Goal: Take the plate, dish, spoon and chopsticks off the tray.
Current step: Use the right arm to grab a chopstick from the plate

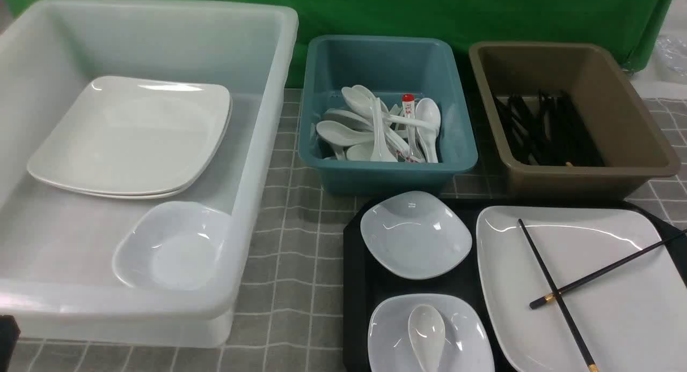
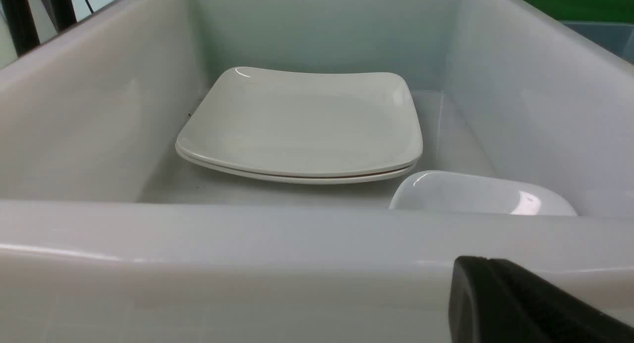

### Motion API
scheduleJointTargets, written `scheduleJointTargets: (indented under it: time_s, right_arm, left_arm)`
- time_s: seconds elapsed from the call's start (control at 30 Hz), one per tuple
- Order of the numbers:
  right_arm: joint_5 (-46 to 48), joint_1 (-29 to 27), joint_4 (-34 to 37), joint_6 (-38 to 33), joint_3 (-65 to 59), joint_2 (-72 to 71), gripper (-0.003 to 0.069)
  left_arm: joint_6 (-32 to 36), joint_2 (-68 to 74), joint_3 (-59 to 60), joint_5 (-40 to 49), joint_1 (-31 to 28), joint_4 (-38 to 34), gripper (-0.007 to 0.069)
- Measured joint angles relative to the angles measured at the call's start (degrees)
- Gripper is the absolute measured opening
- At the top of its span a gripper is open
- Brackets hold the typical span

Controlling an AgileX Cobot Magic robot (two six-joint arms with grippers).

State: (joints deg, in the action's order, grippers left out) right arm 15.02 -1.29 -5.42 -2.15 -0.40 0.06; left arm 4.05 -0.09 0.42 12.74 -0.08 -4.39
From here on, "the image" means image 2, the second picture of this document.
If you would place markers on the green backdrop cloth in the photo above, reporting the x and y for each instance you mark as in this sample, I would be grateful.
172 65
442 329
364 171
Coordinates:
587 10

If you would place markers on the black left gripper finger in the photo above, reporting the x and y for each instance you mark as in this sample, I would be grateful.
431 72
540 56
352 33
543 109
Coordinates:
499 301

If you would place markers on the large translucent white bin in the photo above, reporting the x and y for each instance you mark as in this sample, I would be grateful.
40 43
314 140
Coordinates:
109 236

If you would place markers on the white square plate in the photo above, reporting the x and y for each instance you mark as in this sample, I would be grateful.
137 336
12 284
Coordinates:
380 176
305 125

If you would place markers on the white square plate top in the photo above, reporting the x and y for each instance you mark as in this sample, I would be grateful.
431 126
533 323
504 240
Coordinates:
305 125

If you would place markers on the white square plate lower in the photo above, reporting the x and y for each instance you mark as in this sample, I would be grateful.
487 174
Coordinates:
380 176

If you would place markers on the small white square bowl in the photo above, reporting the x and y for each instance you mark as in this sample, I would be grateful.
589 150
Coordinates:
443 191

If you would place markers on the teal plastic bin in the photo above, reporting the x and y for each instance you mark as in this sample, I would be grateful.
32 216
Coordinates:
616 37

